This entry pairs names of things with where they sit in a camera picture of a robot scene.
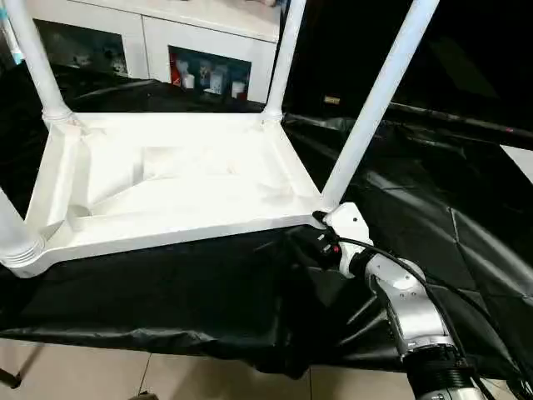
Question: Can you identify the red package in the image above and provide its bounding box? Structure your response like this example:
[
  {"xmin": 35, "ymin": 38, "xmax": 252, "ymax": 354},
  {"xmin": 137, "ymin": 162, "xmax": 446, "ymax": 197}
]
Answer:
[{"xmin": 171, "ymin": 60, "xmax": 187, "ymax": 87}]

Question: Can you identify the black metal table frame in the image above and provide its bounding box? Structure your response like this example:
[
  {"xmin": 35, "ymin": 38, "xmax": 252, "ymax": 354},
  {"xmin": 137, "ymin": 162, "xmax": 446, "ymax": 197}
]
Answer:
[{"xmin": 0, "ymin": 339, "xmax": 42, "ymax": 389}]

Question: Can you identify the white plastic table leg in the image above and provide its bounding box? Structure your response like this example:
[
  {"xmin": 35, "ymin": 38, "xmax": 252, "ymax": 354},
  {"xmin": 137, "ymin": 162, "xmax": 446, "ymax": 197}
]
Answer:
[
  {"xmin": 321, "ymin": 0, "xmax": 441, "ymax": 213},
  {"xmin": 0, "ymin": 187, "xmax": 42, "ymax": 279},
  {"xmin": 3, "ymin": 0, "xmax": 72, "ymax": 124},
  {"xmin": 262, "ymin": 0, "xmax": 308, "ymax": 122}
]

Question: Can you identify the white glass door cabinet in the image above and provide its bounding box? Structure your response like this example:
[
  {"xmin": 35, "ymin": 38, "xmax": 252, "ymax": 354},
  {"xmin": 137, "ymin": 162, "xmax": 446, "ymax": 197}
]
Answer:
[{"xmin": 0, "ymin": 0, "xmax": 282, "ymax": 104}]

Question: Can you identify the white blue patterned roll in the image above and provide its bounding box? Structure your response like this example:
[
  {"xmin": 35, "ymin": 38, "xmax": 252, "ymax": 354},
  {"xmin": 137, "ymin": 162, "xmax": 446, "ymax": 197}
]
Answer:
[{"xmin": 0, "ymin": 0, "xmax": 24, "ymax": 66}]

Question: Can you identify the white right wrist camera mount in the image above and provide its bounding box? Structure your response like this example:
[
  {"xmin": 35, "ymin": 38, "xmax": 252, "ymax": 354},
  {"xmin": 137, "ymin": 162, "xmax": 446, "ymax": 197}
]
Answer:
[{"xmin": 324, "ymin": 202, "xmax": 376, "ymax": 278}]

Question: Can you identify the white flat board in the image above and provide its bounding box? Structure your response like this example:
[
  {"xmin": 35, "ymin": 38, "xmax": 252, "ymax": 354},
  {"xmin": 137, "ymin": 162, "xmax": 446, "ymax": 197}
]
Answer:
[{"xmin": 499, "ymin": 144, "xmax": 533, "ymax": 184}]

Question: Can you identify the white tub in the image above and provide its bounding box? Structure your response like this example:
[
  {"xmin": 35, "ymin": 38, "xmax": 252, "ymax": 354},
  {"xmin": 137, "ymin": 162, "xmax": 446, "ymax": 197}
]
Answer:
[{"xmin": 207, "ymin": 68, "xmax": 227, "ymax": 96}]

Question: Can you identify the white plastic table top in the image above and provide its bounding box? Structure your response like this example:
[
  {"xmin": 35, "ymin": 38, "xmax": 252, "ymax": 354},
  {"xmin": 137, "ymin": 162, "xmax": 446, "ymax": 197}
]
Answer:
[{"xmin": 0, "ymin": 110, "xmax": 334, "ymax": 279}]

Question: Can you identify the black work mat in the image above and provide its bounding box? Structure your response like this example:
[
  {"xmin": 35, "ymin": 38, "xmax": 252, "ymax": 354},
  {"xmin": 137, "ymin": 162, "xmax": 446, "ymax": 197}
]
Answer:
[{"xmin": 0, "ymin": 62, "xmax": 533, "ymax": 383}]

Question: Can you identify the dark long rod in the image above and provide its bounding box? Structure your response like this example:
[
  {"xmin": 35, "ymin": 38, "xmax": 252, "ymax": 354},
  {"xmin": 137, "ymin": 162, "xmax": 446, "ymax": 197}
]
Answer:
[{"xmin": 389, "ymin": 102, "xmax": 533, "ymax": 139}]

